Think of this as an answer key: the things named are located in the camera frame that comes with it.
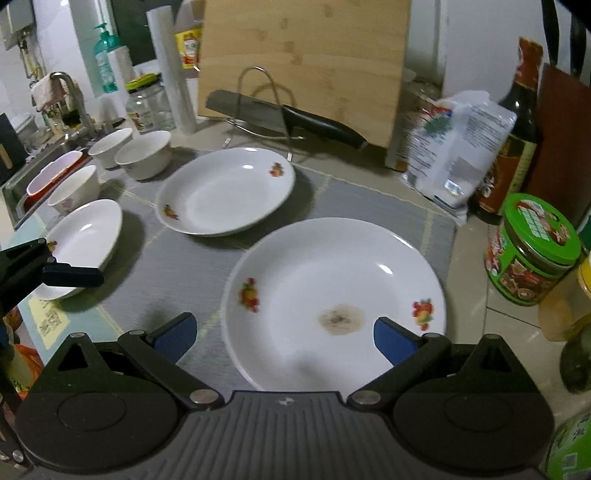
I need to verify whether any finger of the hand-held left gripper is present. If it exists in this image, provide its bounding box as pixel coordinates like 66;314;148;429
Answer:
0;238;105;305

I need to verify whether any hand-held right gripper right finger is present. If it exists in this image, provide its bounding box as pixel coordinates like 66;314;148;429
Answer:
346;316;539;411

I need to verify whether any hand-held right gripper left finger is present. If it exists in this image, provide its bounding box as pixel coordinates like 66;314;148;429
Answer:
34;312;225;411

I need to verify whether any small white fruit-print plate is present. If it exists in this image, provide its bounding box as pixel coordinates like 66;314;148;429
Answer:
34;198;124;302

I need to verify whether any white bowl with pink print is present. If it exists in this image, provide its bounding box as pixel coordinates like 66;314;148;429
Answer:
47;165;101;215

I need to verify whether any large white fruit-print plate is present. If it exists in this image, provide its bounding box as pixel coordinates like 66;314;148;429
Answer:
221;217;448;393

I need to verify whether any plain white bowl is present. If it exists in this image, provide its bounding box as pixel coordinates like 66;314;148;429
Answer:
88;128;134;169

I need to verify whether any wide white bowl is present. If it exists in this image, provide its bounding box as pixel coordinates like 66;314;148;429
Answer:
114;130;173;181

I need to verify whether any medium white fruit-print plate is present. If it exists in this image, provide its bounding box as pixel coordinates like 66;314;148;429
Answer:
155;147;296;238

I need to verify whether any grey checked mat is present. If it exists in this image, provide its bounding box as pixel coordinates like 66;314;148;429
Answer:
9;148;458;370

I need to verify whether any steel sink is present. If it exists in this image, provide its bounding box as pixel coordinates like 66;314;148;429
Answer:
2;138;88;227

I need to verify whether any orange bag with vegetables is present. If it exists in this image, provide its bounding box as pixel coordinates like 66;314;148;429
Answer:
0;342;42;393

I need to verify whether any red rimmed plastic basin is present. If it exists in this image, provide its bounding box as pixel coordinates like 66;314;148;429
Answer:
25;150;90;210

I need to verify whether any black box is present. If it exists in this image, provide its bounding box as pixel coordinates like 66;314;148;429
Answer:
0;113;26;174

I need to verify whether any green lid sauce jar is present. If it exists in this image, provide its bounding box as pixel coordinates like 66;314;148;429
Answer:
485;193;583;306

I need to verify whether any yellow plastic jar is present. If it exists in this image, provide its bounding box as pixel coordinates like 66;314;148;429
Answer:
538;251;591;342

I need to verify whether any metal faucet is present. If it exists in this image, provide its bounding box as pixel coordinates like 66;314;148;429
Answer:
48;71;100;139

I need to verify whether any glass jar with green lid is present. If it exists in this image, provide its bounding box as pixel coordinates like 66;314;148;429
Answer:
126;72;177;134

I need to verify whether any white cloth on faucet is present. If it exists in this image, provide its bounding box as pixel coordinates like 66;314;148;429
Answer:
31;76;65;112

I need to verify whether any dark green jar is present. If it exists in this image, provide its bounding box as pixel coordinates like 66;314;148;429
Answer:
560;325;591;407

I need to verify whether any white printed bag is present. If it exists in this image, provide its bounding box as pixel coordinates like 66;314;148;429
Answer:
402;90;518;217

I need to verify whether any green label bottle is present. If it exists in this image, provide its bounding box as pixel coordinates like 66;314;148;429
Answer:
540;411;591;480

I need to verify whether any teal soap pump bottle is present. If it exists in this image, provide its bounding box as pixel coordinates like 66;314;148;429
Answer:
92;23;122;95

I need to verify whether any plastic wrap roll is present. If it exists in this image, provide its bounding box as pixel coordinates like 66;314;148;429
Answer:
147;8;199;136

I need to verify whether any dark sauce bottle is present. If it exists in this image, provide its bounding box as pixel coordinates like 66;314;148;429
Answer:
473;37;543;225

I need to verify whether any yellow label bottle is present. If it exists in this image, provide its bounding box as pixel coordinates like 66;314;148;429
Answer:
174;14;204;70

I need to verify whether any white water heater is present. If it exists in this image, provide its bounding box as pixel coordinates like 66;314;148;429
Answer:
0;0;35;51

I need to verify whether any dark brown wooden board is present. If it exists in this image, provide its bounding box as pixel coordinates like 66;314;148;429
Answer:
526;62;591;232

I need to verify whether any bamboo cutting board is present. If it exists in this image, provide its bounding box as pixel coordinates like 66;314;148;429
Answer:
197;0;413;148

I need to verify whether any black handled cleaver knife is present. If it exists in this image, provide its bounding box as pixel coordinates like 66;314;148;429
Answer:
205;89;369;150

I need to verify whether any metal wire knife rack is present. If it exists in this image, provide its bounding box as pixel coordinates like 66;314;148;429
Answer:
225;66;305;162

